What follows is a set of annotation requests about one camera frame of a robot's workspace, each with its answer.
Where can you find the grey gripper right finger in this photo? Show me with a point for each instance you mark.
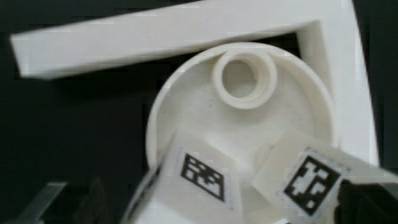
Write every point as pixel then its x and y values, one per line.
pixel 366 203

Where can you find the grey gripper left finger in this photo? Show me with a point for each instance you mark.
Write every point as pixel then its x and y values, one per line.
pixel 30 216

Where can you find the white stool leg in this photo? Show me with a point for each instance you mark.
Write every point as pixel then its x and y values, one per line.
pixel 194 189
pixel 302 171

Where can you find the white round stool seat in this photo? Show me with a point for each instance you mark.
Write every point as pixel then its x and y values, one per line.
pixel 242 93

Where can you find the white front rail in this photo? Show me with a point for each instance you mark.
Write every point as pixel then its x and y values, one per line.
pixel 137 37

